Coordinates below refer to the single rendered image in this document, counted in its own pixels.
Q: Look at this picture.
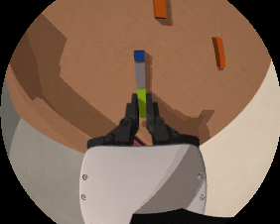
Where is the lime green rod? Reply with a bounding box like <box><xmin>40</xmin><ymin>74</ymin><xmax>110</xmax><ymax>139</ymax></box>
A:
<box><xmin>137</xmin><ymin>85</ymin><xmax>146</xmax><ymax>118</ymax></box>

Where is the small blue cube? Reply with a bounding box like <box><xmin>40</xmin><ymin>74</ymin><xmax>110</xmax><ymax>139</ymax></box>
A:
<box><xmin>134</xmin><ymin>51</ymin><xmax>145</xmax><ymax>61</ymax></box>

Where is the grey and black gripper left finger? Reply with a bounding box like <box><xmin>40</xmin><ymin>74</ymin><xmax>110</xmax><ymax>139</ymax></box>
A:
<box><xmin>87</xmin><ymin>93</ymin><xmax>139</xmax><ymax>149</ymax></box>

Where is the orange rod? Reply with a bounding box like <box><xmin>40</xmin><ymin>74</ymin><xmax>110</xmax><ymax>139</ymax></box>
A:
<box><xmin>153</xmin><ymin>0</ymin><xmax>167</xmax><ymax>19</ymax></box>
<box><xmin>211</xmin><ymin>37</ymin><xmax>225</xmax><ymax>68</ymax></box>

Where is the grey rod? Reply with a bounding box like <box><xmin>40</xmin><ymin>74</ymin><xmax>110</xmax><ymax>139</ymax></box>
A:
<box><xmin>135</xmin><ymin>61</ymin><xmax>145</xmax><ymax>88</ymax></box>

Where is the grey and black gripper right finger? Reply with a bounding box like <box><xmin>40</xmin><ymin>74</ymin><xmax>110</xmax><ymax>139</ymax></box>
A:
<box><xmin>146</xmin><ymin>93</ymin><xmax>200</xmax><ymax>148</ymax></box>

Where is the dark pink rod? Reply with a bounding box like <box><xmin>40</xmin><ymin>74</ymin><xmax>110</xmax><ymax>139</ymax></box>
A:
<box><xmin>134</xmin><ymin>136</ymin><xmax>146</xmax><ymax>146</ymax></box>

